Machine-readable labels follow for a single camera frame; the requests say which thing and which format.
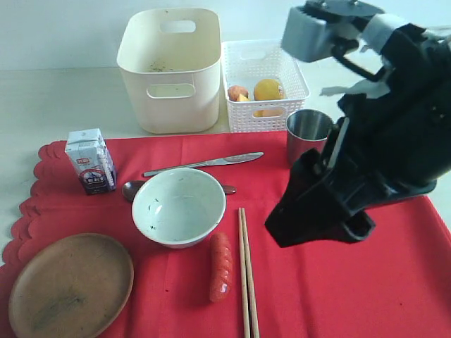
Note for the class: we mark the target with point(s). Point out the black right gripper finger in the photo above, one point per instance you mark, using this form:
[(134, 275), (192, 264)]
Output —
[(308, 210)]

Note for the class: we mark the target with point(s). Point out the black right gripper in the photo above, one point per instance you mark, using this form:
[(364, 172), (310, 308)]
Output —
[(396, 145)]

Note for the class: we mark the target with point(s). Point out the stainless steel cup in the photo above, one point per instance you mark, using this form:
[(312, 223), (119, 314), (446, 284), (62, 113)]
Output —
[(306, 129)]

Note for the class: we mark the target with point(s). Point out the red sausage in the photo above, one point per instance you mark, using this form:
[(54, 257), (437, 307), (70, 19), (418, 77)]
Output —
[(221, 267)]

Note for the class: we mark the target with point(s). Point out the yellow lemon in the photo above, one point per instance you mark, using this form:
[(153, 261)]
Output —
[(268, 89)]

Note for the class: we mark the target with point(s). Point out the yellow cheese wedge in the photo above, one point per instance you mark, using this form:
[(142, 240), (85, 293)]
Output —
[(258, 113)]

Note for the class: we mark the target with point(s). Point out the fried chicken nugget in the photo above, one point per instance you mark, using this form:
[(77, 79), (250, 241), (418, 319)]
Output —
[(235, 90)]

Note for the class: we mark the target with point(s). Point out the small milk carton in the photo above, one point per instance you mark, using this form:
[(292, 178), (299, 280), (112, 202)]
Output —
[(92, 161)]

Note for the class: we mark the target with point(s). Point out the silver table knife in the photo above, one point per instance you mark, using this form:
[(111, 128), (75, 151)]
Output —
[(228, 160)]

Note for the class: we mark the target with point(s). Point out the white woven plastic basket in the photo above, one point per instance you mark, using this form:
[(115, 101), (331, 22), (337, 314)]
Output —
[(245, 63)]

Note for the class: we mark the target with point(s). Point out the white ceramic bowl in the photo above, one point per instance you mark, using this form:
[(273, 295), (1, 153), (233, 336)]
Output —
[(179, 208)]

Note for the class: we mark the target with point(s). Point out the dark wooden spoon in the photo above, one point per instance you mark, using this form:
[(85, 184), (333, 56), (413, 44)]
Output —
[(130, 188)]

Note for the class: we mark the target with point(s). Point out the large cream plastic bin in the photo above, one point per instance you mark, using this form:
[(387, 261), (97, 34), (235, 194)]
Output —
[(170, 62)]

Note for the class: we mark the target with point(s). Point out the brown wooden plate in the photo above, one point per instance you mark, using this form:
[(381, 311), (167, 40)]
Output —
[(75, 287)]

